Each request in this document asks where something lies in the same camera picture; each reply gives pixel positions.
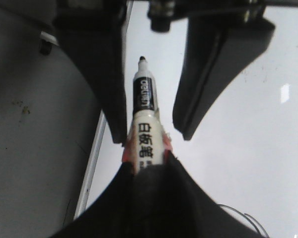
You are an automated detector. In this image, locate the white whiteboard marker pen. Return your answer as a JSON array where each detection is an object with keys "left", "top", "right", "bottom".
[{"left": 121, "top": 56, "right": 174, "bottom": 179}]

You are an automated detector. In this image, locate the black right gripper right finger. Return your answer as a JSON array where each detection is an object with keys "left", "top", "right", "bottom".
[{"left": 134, "top": 152, "right": 261, "bottom": 238}]

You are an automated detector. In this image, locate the white whiteboard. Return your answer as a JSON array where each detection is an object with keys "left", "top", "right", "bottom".
[{"left": 73, "top": 0, "right": 298, "bottom": 238}]

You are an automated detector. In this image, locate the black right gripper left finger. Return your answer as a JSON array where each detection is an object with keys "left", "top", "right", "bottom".
[{"left": 51, "top": 162, "right": 149, "bottom": 238}]

